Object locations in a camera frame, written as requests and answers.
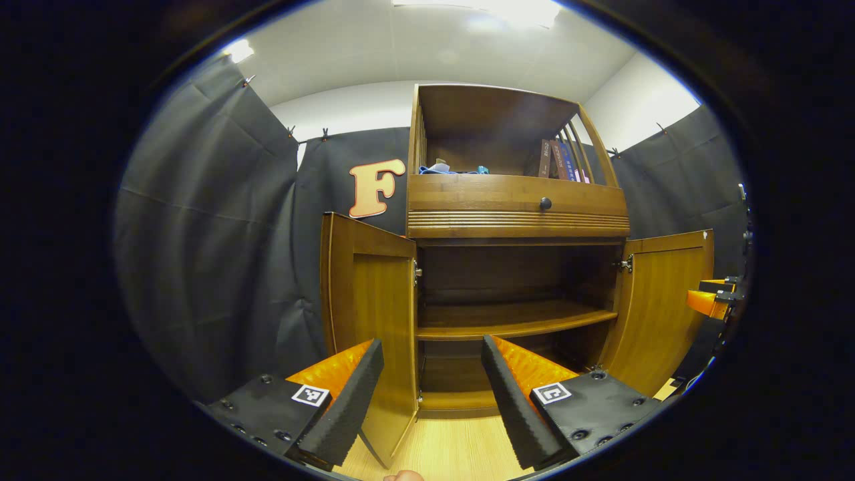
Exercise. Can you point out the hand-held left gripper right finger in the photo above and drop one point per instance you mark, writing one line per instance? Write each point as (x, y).
(511, 401)

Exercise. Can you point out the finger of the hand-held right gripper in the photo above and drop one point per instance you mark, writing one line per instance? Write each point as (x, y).
(705, 304)

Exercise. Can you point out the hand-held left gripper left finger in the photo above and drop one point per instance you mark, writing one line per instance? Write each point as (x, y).
(354, 401)

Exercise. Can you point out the wooden cabinet door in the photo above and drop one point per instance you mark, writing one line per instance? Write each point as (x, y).
(661, 307)
(381, 294)

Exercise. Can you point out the wooden double-door shoe cabinet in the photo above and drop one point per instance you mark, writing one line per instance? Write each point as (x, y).
(507, 321)

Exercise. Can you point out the blue book in cabinet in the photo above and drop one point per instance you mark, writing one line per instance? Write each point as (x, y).
(568, 164)

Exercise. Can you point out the maroon book in cabinet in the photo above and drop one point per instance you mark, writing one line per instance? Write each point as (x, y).
(557, 160)

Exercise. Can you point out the brown book in cabinet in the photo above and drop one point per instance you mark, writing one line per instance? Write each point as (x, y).
(544, 159)

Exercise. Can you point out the wooden drawer with black knob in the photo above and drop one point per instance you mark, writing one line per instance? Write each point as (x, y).
(481, 200)

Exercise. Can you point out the black backdrop cloth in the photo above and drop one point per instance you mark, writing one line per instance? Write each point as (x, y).
(214, 234)

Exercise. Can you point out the blue cloth item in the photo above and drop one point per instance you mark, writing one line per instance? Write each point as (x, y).
(444, 170)

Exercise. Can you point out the large ceiling light panel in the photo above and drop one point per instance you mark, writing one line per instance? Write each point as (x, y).
(494, 10)

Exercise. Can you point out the small ceiling light panel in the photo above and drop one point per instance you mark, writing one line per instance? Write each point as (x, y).
(240, 51)

